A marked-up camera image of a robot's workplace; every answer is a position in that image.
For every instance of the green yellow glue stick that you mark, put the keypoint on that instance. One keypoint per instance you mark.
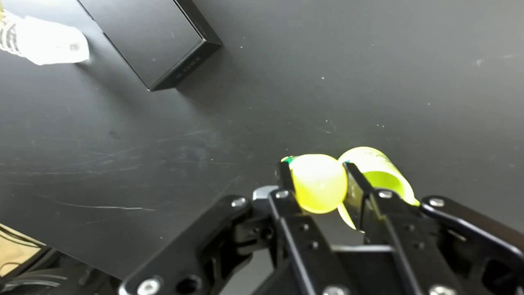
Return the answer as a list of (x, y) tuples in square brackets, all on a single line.
[(318, 181)]

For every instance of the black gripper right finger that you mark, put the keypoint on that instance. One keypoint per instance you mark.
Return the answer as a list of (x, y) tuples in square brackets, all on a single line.
[(358, 190)]

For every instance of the yellow plastic cup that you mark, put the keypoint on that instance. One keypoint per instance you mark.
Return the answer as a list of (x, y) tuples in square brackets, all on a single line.
[(381, 172)]

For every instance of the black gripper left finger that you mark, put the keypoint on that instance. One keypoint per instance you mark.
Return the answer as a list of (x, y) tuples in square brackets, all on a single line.
[(284, 174)]

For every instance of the black rectangular box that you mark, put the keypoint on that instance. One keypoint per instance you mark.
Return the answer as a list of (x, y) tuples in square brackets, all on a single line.
[(161, 40)]

